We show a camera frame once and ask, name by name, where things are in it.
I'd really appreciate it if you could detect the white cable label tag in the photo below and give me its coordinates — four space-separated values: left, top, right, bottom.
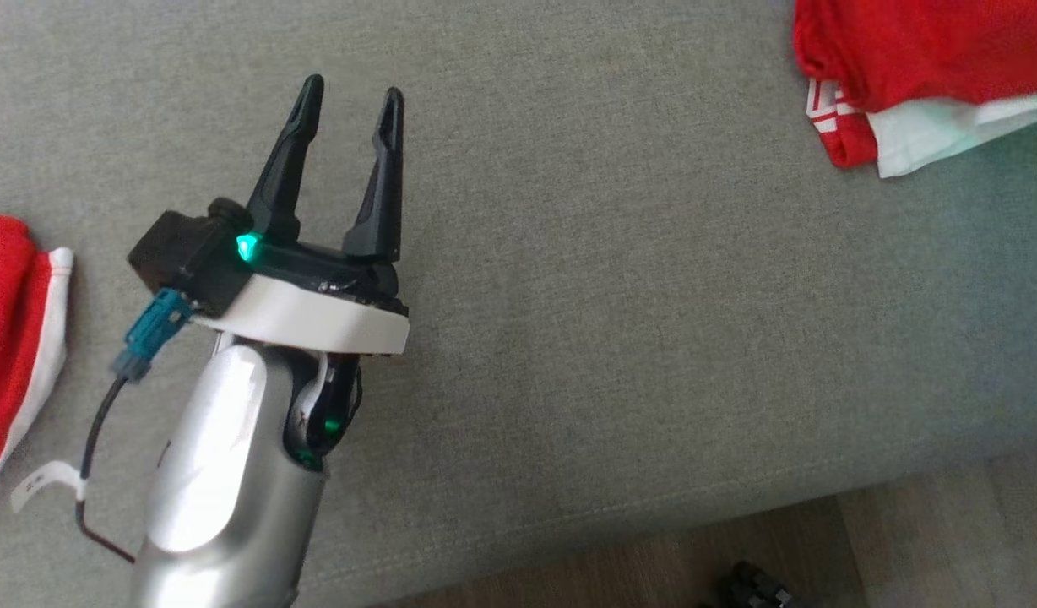
10 460 87 514

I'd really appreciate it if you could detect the large grey sofa ottoman cushion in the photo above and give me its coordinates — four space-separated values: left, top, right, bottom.
0 0 1037 608

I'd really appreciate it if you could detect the black left camera cable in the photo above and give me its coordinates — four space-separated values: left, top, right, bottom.
77 372 139 565

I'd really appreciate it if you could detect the red mesh shorts white stripe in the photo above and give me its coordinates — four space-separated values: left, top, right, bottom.
0 215 74 495

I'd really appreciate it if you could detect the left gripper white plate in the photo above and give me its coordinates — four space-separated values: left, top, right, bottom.
189 74 412 357

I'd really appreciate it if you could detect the red Bulls 23 jersey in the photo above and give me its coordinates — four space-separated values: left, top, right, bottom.
791 0 1037 180

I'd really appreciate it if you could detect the blue left camera cable connector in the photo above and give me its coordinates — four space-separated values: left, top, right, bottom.
113 289 194 381

